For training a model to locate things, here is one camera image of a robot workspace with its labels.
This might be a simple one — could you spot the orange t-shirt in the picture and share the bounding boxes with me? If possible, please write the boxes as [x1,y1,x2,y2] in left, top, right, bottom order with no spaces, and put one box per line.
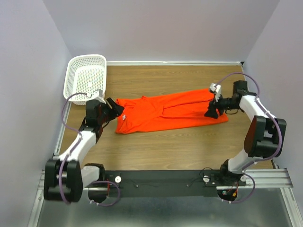
[116,88,229,134]

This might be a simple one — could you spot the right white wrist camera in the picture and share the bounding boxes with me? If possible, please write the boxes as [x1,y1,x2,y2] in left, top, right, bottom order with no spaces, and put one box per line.
[209,83,221,102]

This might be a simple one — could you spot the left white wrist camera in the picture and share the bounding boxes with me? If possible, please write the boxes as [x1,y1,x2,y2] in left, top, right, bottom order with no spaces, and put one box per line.
[86,89,106,103]

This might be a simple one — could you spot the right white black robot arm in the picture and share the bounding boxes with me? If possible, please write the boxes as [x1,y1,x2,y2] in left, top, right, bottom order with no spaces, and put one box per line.
[205,80,287,185]

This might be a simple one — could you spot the white perforated plastic basket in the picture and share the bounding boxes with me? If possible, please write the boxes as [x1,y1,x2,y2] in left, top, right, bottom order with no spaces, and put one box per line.
[63,54,107,105]

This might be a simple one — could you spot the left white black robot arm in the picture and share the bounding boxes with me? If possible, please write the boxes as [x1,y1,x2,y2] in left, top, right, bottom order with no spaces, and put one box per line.
[44,98,124,204]

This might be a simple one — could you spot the black mounting base plate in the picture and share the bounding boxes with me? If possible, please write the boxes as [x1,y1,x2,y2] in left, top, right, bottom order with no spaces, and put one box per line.
[78,169,247,198]

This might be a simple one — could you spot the purple cable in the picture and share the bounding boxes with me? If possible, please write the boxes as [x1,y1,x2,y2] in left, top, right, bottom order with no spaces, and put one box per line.
[216,72,284,204]
[58,92,121,207]

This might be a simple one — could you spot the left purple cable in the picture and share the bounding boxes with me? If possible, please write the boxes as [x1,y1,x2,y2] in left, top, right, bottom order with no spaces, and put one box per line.
[58,92,121,207]

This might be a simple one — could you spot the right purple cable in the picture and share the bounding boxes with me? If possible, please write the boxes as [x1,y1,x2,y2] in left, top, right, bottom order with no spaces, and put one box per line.
[216,72,284,204]

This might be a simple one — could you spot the aluminium frame rail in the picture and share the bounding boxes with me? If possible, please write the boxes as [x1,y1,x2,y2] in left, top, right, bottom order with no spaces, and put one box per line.
[29,169,300,227]

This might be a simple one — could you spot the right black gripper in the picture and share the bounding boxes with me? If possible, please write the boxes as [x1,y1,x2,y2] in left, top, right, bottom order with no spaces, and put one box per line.
[204,92,240,119]

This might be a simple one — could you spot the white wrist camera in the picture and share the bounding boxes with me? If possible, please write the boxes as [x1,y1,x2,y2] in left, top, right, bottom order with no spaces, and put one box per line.
[209,83,221,102]
[86,89,106,103]

